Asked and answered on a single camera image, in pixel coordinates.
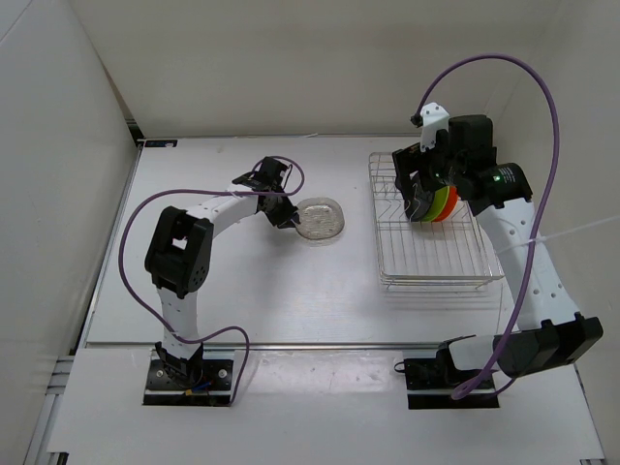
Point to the white zip tie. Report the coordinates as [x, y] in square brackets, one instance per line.
[545, 238]

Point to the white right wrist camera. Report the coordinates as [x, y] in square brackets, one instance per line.
[431, 119]

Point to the orange plate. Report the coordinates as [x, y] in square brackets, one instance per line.
[451, 203]

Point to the aluminium frame rail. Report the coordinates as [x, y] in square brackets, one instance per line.
[286, 347]

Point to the clear glass plate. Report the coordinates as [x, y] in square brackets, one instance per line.
[320, 213]
[319, 223]

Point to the lime green plate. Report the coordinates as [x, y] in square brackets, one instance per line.
[440, 203]

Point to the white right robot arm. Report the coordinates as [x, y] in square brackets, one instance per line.
[546, 328]

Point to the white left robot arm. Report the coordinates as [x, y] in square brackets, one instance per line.
[178, 257]

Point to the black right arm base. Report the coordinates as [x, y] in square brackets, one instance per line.
[430, 380]

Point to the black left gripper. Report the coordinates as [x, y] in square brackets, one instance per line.
[283, 220]

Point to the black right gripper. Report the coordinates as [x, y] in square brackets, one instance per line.
[406, 162]

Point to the chrome wire dish rack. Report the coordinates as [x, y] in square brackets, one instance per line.
[412, 256]

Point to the black plate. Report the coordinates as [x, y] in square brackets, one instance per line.
[418, 202]

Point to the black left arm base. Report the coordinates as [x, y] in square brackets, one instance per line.
[210, 386]

